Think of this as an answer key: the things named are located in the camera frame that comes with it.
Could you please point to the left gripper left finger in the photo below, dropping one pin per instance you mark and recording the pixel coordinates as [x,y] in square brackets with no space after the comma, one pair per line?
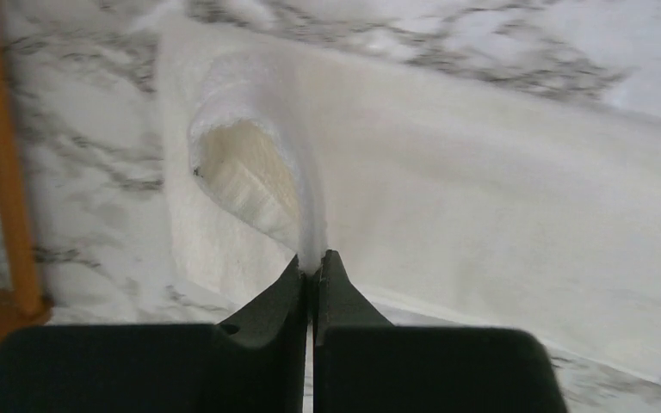
[253,361]

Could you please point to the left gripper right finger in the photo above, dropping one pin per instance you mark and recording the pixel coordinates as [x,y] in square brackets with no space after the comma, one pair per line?
[362,362]

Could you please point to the white cream towel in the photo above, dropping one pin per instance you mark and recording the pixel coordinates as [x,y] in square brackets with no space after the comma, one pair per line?
[452,199]

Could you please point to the wooden shelf rack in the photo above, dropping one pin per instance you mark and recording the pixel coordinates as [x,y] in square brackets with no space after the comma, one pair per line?
[0,188]

